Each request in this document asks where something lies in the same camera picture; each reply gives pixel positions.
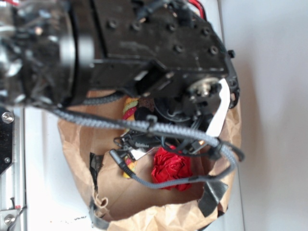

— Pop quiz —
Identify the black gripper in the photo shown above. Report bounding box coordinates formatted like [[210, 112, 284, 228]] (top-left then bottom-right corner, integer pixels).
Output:
[[69, 0, 239, 159]]

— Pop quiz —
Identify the red paper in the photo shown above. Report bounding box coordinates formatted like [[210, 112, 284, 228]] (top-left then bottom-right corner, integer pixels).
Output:
[[151, 147, 193, 183]]

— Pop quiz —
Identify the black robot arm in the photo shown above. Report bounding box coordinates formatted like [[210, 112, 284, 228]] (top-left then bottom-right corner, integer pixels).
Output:
[[0, 0, 240, 156]]

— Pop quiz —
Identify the brown paper bag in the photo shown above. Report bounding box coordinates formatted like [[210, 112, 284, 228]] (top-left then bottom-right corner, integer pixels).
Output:
[[58, 97, 242, 231]]

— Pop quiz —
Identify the white plastic tray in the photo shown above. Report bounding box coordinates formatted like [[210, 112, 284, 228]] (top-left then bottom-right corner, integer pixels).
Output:
[[23, 0, 245, 231]]

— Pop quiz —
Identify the striped rope candy cane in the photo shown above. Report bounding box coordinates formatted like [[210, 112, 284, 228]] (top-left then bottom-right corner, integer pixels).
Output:
[[122, 97, 139, 172]]

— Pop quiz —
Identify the grey braided cable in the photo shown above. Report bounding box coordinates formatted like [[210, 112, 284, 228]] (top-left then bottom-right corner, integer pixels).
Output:
[[36, 92, 245, 191]]

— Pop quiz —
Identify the aluminium frame rail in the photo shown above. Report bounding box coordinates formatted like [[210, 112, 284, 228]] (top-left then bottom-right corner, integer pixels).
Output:
[[0, 105, 27, 231]]

